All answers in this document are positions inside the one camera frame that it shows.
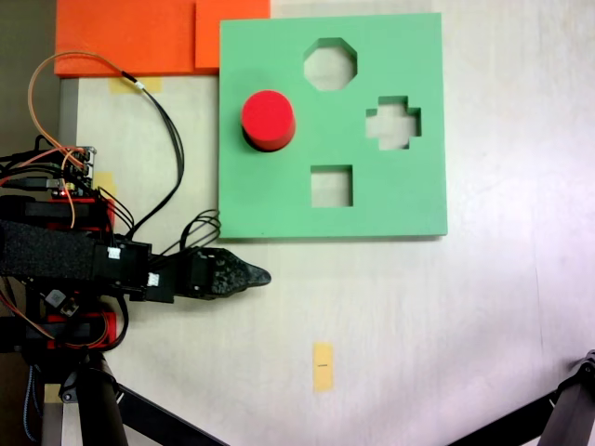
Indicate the red cylinder block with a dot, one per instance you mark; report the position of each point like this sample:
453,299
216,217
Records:
267,116

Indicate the green shape-hole board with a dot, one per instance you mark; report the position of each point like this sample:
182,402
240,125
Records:
279,204

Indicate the small orange flat block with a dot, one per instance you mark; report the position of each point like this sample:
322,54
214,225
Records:
207,42

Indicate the red base clamp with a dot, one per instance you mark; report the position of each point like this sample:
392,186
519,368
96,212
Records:
104,327
100,211

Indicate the black smooth tripod leg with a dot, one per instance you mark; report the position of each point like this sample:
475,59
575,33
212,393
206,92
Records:
93,409

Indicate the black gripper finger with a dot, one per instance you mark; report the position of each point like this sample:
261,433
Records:
241,271
228,288

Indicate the black tripod strut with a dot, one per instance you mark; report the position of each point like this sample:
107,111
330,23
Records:
172,420
502,425

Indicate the large orange flat block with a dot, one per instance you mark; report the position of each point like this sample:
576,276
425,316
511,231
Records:
121,37

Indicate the circuit board with connectors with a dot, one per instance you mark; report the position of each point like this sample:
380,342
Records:
86,162

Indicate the plain yellow tape piece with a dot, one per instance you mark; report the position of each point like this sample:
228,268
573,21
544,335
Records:
52,395
106,180
149,84

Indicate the yellow tape with mark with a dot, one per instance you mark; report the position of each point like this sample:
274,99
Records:
323,371

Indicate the black notched tripod leg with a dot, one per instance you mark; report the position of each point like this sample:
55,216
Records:
576,409

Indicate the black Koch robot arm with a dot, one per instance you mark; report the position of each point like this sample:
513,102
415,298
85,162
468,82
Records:
51,251

